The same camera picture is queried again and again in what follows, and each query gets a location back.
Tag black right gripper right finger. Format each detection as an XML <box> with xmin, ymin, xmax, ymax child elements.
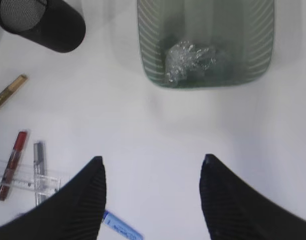
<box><xmin>199</xmin><ymin>154</ymin><xmax>306</xmax><ymax>240</ymax></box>

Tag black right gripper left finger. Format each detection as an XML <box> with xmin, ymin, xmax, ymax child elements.
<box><xmin>0</xmin><ymin>156</ymin><xmax>107</xmax><ymax>240</ymax></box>

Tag blue scissors with cap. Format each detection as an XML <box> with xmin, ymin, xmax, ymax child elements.
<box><xmin>102</xmin><ymin>210</ymin><xmax>144</xmax><ymax>240</ymax></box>

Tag clear plastic sheet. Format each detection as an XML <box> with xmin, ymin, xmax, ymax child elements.
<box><xmin>165</xmin><ymin>40</ymin><xmax>217</xmax><ymax>88</ymax></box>

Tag clear plastic ruler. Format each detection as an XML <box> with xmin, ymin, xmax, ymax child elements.
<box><xmin>0</xmin><ymin>160</ymin><xmax>62</xmax><ymax>196</ymax></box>

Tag silver glitter pen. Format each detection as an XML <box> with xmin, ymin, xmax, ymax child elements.
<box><xmin>34</xmin><ymin>141</ymin><xmax>47</xmax><ymax>206</ymax></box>

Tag red glitter pen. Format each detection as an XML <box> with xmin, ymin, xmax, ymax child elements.
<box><xmin>0</xmin><ymin>131</ymin><xmax>28</xmax><ymax>201</ymax></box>

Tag gold glitter pen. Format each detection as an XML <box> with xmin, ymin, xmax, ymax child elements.
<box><xmin>0</xmin><ymin>74</ymin><xmax>28</xmax><ymax>107</ymax></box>

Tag green woven plastic basket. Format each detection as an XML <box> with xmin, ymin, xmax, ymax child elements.
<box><xmin>137</xmin><ymin>0</ymin><xmax>275</xmax><ymax>89</ymax></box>

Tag black mesh pen cup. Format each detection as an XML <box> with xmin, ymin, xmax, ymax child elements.
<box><xmin>0</xmin><ymin>0</ymin><xmax>86</xmax><ymax>53</ymax></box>

